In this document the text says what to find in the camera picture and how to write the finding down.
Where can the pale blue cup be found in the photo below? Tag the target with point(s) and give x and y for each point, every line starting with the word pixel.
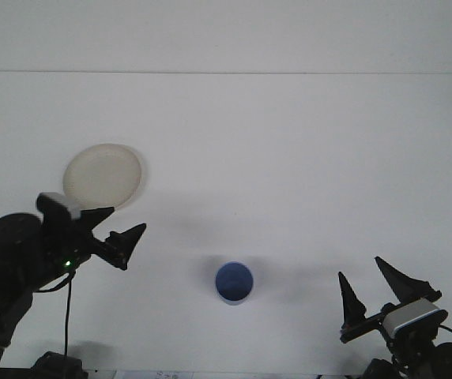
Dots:
pixel 234 282

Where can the pale round plate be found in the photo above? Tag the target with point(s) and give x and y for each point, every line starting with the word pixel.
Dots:
pixel 105 173

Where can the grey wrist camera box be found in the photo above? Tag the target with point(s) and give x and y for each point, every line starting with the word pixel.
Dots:
pixel 62 203
pixel 411 314

